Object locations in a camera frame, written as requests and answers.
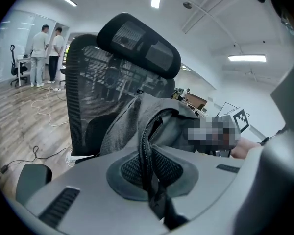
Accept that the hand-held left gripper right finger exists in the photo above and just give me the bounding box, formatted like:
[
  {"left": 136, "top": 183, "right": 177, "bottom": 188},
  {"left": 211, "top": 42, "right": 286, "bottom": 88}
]
[{"left": 161, "top": 57, "right": 294, "bottom": 235}]

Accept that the black backpack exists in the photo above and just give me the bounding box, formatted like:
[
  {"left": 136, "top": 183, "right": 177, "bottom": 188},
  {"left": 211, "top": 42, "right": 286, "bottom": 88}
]
[{"left": 99, "top": 92, "right": 226, "bottom": 230}]

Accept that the black mesh office chair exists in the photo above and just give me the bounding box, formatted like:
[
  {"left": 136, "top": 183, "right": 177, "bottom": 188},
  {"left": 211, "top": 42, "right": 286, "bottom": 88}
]
[{"left": 15, "top": 12, "right": 182, "bottom": 202}]

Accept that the small white desk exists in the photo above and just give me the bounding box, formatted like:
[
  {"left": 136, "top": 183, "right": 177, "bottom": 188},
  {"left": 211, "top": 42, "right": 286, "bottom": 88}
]
[{"left": 16, "top": 54, "right": 33, "bottom": 87}]

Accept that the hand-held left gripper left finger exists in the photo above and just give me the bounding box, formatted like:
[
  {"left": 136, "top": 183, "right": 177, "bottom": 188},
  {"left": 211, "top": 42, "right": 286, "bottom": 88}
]
[{"left": 24, "top": 155, "right": 170, "bottom": 235}]

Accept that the person's right forearm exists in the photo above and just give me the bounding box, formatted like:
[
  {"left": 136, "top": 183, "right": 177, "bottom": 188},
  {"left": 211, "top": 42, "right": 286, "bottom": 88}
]
[{"left": 231, "top": 138, "right": 263, "bottom": 160}]

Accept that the white floor cable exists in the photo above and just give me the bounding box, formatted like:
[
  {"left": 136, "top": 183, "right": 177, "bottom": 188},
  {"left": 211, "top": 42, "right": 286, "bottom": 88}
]
[{"left": 30, "top": 85, "right": 70, "bottom": 127}]

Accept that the cluttered brown background desk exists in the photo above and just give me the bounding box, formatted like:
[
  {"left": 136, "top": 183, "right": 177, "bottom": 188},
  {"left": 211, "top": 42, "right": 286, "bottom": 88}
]
[{"left": 171, "top": 87, "right": 209, "bottom": 118}]

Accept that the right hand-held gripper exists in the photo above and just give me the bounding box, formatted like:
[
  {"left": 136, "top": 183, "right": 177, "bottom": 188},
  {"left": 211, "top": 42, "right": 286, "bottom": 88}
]
[{"left": 212, "top": 108, "right": 251, "bottom": 141}]

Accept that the black cable with adapter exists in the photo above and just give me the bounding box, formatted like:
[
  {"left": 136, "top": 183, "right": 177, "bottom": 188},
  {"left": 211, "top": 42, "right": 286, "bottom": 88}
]
[{"left": 0, "top": 145, "right": 72, "bottom": 174}]

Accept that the black high-back office chair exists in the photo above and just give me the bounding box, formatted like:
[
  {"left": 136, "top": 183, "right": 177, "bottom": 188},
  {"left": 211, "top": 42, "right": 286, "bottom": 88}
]
[{"left": 9, "top": 44, "right": 29, "bottom": 88}]

